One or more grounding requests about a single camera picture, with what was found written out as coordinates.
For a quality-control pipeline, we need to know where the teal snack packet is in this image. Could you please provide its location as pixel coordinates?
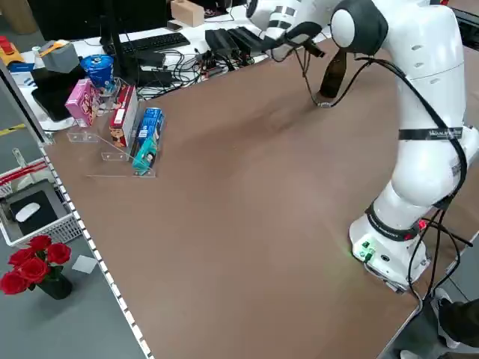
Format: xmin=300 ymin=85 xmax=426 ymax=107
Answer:
xmin=131 ymin=135 xmax=164 ymax=177

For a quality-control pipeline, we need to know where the white toothed edge strip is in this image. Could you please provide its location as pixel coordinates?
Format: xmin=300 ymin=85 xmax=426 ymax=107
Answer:
xmin=39 ymin=144 xmax=155 ymax=359

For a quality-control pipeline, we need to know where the aluminium frame post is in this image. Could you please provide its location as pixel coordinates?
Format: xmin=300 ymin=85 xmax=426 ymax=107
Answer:
xmin=0 ymin=59 xmax=54 ymax=146

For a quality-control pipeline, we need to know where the pink snack box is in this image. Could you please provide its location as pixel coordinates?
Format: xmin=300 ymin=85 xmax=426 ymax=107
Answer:
xmin=64 ymin=79 xmax=102 ymax=126

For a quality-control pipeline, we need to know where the black monitor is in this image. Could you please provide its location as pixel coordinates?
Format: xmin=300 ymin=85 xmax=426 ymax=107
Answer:
xmin=28 ymin=0 xmax=169 ymax=78

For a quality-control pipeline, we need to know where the red white snack box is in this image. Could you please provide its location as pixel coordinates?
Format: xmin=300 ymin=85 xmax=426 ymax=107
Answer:
xmin=109 ymin=85 xmax=139 ymax=148

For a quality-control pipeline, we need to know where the person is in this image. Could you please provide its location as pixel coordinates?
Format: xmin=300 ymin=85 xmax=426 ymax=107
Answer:
xmin=426 ymin=286 xmax=479 ymax=359

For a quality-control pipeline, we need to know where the brown cardboard roll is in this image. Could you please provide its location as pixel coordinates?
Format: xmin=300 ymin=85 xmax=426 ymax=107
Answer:
xmin=0 ymin=0 xmax=38 ymax=35

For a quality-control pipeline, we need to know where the wooden box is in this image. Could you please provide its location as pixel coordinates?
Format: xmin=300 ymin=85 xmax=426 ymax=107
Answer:
xmin=170 ymin=0 xmax=206 ymax=28

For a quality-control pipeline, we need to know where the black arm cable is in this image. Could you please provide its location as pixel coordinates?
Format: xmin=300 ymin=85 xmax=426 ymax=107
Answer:
xmin=269 ymin=37 xmax=472 ymax=304

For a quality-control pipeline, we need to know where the black tray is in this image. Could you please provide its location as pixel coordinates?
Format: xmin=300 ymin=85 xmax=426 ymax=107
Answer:
xmin=31 ymin=67 xmax=91 ymax=123

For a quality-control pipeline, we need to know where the black mouse pad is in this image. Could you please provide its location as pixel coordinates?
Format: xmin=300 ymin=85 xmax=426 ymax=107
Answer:
xmin=8 ymin=189 xmax=60 ymax=236

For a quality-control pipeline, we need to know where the yellow red toy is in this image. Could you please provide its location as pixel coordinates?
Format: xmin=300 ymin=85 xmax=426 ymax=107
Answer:
xmin=0 ymin=35 xmax=25 ymax=65

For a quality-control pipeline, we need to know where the dark glass bottle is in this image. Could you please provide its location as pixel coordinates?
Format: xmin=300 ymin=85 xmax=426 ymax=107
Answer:
xmin=318 ymin=49 xmax=350 ymax=99

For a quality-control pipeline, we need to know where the white computer mouse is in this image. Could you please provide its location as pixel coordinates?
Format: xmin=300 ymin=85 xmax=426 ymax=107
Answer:
xmin=14 ymin=202 xmax=41 ymax=223

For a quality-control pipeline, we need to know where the grey block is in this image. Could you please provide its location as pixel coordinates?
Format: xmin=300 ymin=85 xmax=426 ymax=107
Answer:
xmin=38 ymin=40 xmax=82 ymax=75

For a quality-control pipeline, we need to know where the white card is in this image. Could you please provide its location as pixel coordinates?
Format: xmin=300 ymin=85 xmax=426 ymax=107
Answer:
xmin=70 ymin=254 xmax=97 ymax=274

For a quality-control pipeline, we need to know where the blue white box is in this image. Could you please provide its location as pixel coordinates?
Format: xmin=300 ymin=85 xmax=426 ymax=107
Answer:
xmin=7 ymin=61 xmax=37 ymax=90

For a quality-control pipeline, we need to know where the white plastic basket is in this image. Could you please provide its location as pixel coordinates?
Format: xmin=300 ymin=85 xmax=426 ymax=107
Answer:
xmin=0 ymin=178 xmax=84 ymax=248

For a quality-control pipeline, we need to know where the black finned metal box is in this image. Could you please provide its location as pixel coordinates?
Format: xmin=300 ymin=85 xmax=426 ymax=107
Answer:
xmin=227 ymin=26 xmax=269 ymax=56
xmin=204 ymin=28 xmax=240 ymax=58

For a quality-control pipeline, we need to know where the red rose bouquet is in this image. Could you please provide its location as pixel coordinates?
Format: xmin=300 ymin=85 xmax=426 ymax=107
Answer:
xmin=0 ymin=234 xmax=73 ymax=296

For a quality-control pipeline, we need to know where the dark vase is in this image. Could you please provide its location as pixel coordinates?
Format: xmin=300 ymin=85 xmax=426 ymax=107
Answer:
xmin=36 ymin=274 xmax=74 ymax=301

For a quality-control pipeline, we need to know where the blue snack cup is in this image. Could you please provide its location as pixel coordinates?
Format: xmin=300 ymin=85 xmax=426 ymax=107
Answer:
xmin=79 ymin=55 xmax=116 ymax=95

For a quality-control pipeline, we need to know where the blue cookie packet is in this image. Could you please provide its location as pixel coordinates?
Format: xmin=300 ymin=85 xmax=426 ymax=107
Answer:
xmin=135 ymin=107 xmax=166 ymax=151

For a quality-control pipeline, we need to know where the black keyboard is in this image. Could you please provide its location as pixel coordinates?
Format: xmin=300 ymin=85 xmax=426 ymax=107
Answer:
xmin=118 ymin=32 xmax=192 ymax=54

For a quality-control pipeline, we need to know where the clear acrylic snack stand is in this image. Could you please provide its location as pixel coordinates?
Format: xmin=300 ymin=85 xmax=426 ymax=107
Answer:
xmin=66 ymin=76 xmax=159 ymax=180

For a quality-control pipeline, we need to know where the red handled basket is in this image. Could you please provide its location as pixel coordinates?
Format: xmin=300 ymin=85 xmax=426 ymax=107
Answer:
xmin=0 ymin=147 xmax=49 ymax=195

